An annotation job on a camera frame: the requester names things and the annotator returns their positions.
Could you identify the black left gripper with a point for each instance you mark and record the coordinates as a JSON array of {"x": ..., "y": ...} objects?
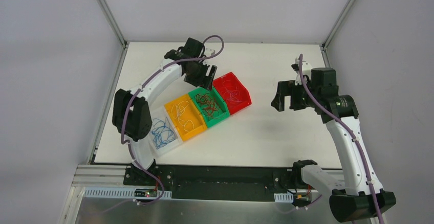
[{"x": 198, "y": 74}]

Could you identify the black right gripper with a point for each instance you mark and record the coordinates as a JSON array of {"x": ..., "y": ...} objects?
[{"x": 293, "y": 92}]

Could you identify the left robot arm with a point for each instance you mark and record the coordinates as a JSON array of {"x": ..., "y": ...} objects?
[{"x": 131, "y": 108}]

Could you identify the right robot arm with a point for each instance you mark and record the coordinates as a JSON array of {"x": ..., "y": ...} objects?
[{"x": 361, "y": 195}]

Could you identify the green plastic bin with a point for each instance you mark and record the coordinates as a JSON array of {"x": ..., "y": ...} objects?
[{"x": 210, "y": 105}]

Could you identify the yellow plastic bin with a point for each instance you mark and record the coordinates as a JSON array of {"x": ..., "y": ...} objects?
[{"x": 185, "y": 117}]

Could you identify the red plastic bin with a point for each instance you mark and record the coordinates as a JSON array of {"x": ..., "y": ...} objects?
[{"x": 233, "y": 92}]

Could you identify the clear plastic bin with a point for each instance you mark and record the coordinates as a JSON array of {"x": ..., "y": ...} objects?
[{"x": 163, "y": 136}]

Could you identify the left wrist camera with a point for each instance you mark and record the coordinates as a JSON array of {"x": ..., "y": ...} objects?
[{"x": 208, "y": 52}]

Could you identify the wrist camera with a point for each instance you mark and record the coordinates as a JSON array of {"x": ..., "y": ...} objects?
[
  {"x": 208, "y": 52},
  {"x": 305, "y": 71}
]

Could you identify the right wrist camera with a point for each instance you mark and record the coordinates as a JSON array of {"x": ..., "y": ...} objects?
[{"x": 305, "y": 71}]

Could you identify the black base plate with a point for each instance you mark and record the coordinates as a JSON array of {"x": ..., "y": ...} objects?
[{"x": 216, "y": 182}]

